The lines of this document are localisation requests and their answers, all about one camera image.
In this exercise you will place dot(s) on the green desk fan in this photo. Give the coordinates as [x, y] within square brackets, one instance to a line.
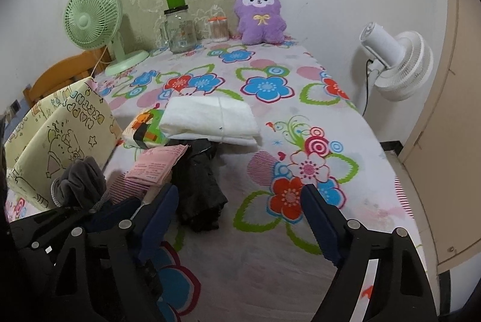
[92, 21]

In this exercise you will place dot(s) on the glass jar mug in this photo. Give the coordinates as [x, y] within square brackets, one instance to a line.
[180, 32]

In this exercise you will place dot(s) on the floral bed sheet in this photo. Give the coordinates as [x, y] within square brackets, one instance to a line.
[263, 269]

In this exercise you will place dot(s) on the wooden chair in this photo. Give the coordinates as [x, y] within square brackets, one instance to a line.
[60, 73]

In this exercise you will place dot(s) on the green orange tissue packet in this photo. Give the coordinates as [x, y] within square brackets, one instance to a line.
[150, 119]

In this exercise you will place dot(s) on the pink packet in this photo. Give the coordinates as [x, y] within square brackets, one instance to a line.
[154, 164]

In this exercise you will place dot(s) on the purple plush toy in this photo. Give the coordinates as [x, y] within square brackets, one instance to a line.
[259, 25]

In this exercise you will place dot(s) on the black cloth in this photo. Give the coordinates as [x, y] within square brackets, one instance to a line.
[199, 186]

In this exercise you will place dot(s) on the wall outlet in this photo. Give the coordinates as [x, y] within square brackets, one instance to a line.
[15, 107]

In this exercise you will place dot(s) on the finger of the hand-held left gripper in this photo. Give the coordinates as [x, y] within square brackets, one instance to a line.
[41, 224]
[112, 213]

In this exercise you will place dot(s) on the black metal frame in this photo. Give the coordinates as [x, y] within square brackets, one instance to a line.
[390, 148]

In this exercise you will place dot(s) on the grey fleece cloth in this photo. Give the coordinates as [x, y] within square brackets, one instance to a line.
[80, 179]

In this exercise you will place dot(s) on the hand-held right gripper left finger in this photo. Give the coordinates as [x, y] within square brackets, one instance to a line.
[158, 220]

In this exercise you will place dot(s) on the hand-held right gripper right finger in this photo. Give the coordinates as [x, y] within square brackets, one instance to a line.
[319, 228]

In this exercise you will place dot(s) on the cotton swab container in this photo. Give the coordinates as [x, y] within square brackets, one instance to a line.
[218, 29]

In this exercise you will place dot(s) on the white towel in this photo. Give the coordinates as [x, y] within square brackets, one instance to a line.
[210, 115]

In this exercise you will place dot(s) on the beige door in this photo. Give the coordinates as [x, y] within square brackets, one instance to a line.
[443, 156]

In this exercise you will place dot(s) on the white fan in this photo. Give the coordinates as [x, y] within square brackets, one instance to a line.
[406, 62]

